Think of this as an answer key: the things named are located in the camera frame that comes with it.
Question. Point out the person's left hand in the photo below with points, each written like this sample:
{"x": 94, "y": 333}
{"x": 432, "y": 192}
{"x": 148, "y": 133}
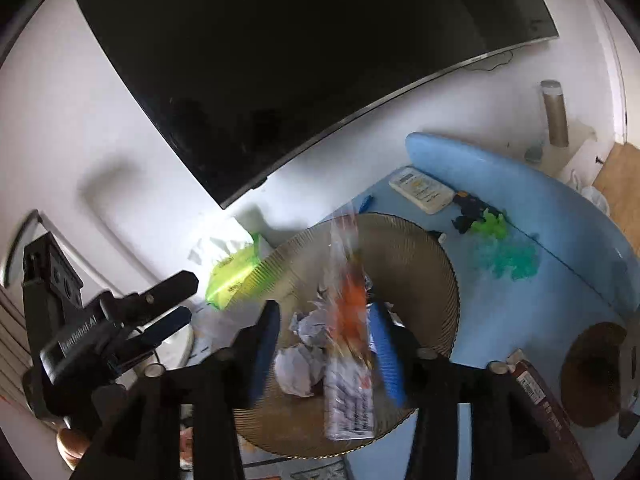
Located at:
{"x": 70, "y": 447}

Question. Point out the woven brown basket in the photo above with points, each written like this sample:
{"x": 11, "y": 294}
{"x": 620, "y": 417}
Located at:
{"x": 425, "y": 280}

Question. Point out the crumpled white paper ball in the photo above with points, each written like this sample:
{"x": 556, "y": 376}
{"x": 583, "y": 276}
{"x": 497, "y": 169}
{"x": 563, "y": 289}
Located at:
{"x": 297, "y": 370}
{"x": 312, "y": 327}

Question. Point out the black flat screen television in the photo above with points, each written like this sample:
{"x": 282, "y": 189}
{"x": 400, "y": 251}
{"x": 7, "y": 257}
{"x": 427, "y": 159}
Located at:
{"x": 300, "y": 60}

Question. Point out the dark brown long box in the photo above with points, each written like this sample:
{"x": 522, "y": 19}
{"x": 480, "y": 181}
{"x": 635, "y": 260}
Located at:
{"x": 545, "y": 410}

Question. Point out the brown round dish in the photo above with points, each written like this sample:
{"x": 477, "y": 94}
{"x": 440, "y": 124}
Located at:
{"x": 592, "y": 375}

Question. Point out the white remote control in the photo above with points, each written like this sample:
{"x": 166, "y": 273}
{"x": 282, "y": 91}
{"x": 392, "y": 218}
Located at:
{"x": 420, "y": 187}

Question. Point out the green tissue pack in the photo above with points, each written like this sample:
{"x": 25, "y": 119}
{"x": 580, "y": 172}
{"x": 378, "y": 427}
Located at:
{"x": 230, "y": 280}

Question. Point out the brown cardboard sheet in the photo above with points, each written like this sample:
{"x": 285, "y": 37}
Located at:
{"x": 620, "y": 180}

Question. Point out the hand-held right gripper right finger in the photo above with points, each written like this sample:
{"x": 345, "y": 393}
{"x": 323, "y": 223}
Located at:
{"x": 387, "y": 355}

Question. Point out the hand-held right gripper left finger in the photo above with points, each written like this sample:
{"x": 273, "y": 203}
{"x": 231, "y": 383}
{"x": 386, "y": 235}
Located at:
{"x": 265, "y": 350}

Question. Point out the white plastic bag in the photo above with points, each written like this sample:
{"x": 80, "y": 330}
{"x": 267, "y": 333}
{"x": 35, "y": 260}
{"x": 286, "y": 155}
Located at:
{"x": 582, "y": 160}

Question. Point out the brown cylindrical tube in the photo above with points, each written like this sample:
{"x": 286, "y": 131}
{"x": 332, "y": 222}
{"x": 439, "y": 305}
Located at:
{"x": 555, "y": 115}

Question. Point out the light blue tray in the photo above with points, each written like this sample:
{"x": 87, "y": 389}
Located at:
{"x": 500, "y": 310}

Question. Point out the clear orange snack wrapper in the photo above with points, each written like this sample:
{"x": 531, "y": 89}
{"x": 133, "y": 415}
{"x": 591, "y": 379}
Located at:
{"x": 345, "y": 320}

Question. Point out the black plastic toy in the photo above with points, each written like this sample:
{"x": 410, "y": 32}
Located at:
{"x": 470, "y": 210}

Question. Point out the teal plastic toy plant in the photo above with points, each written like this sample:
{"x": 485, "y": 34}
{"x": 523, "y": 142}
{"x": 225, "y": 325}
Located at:
{"x": 507, "y": 260}

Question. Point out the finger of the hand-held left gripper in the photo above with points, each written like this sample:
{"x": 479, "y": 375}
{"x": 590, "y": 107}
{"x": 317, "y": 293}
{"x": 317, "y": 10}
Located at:
{"x": 167, "y": 290}
{"x": 165, "y": 327}

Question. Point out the green plastic toy plant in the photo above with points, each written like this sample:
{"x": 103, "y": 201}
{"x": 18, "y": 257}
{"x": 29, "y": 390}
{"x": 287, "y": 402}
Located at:
{"x": 492, "y": 227}

